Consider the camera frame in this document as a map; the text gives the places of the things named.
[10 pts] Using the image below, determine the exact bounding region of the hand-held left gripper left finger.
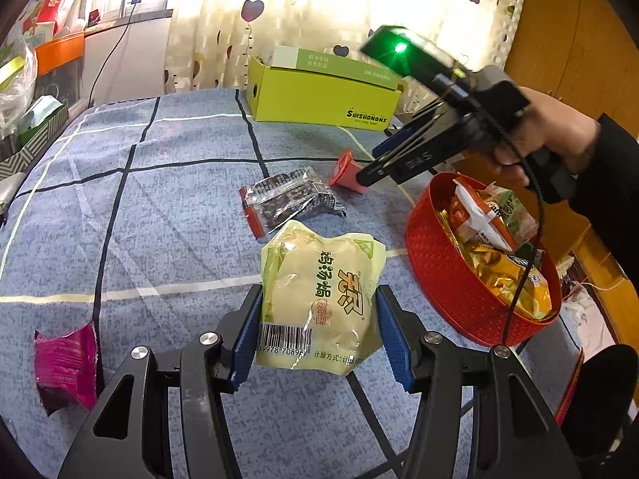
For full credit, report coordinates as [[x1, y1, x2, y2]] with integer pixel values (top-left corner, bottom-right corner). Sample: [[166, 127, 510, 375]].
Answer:
[[57, 284, 264, 479]]

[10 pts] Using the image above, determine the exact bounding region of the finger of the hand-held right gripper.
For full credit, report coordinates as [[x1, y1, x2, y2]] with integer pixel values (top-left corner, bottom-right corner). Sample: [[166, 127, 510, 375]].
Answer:
[[355, 110, 443, 189], [372, 127, 417, 159]]

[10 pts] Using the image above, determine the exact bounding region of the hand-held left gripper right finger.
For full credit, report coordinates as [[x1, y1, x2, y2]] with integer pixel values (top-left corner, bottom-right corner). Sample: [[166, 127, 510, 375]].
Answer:
[[375, 284, 582, 479]]

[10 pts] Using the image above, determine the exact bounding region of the pink jelly cup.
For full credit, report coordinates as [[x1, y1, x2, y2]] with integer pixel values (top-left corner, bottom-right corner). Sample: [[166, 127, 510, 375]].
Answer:
[[328, 148, 373, 194]]

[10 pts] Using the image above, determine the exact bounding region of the red round plastic basket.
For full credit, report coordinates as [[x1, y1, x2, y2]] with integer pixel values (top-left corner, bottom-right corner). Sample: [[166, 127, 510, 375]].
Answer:
[[404, 172, 562, 348]]

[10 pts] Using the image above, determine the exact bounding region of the pale green snack packet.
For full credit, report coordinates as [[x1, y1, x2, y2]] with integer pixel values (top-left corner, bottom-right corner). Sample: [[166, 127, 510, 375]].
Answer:
[[254, 220, 387, 376]]

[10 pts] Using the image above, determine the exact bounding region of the orange potato chip packet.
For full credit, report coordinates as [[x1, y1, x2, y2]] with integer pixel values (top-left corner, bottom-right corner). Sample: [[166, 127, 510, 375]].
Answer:
[[464, 243, 552, 321]]

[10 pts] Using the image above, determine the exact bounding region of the person's right forearm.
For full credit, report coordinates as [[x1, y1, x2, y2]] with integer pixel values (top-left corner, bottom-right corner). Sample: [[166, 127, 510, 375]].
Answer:
[[569, 114, 639, 280]]

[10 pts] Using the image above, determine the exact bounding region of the person's right hand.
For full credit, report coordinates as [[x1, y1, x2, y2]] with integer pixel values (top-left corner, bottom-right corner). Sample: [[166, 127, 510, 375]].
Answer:
[[492, 87, 600, 188]]

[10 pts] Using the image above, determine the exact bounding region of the dark clear snack packet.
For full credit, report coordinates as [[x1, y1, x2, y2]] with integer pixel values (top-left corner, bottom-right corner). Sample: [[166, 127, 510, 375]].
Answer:
[[238, 167, 347, 239]]

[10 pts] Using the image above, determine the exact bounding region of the green cardboard box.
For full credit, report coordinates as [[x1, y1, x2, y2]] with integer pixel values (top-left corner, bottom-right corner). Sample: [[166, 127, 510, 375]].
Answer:
[[247, 45, 405, 133]]

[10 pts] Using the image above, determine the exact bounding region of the orange clear snack packet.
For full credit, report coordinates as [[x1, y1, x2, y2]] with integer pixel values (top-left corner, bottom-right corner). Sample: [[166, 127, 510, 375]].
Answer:
[[450, 180, 520, 253]]

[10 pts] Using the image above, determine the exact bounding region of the wooden wardrobe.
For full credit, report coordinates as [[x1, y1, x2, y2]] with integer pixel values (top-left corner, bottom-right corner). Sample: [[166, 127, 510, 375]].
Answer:
[[449, 0, 639, 260]]

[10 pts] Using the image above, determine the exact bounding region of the blue checked bedsheet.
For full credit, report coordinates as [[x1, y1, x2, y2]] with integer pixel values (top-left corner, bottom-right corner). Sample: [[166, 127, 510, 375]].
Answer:
[[0, 87, 585, 479]]

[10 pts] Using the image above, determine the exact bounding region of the heart print curtain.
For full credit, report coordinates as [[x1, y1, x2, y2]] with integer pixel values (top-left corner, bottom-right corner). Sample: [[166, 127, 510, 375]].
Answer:
[[165, 0, 530, 111]]

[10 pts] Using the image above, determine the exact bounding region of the magenta snack packet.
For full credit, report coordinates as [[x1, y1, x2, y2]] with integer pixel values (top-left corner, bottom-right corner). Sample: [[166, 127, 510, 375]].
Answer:
[[34, 322, 99, 416]]

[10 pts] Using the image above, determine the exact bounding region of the black chair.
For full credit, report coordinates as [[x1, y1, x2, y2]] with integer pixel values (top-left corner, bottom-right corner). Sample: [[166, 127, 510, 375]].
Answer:
[[562, 344, 639, 460]]

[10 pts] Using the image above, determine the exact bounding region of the black white patterned box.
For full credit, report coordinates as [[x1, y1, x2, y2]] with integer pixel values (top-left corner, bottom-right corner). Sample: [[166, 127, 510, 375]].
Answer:
[[0, 105, 71, 180]]

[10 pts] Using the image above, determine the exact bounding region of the teal tissue packet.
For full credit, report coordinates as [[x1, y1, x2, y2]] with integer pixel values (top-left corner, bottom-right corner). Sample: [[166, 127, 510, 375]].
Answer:
[[20, 95, 64, 129]]

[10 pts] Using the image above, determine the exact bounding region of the orange storage box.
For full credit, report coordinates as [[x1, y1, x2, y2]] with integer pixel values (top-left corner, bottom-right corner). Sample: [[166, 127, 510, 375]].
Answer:
[[35, 32, 85, 78]]

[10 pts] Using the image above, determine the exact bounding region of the clear plastic bag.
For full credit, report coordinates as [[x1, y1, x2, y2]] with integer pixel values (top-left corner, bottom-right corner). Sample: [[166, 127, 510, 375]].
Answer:
[[0, 35, 40, 135]]

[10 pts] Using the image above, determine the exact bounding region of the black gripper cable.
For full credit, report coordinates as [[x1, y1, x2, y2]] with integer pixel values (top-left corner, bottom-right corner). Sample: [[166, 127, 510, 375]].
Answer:
[[500, 150, 546, 347]]

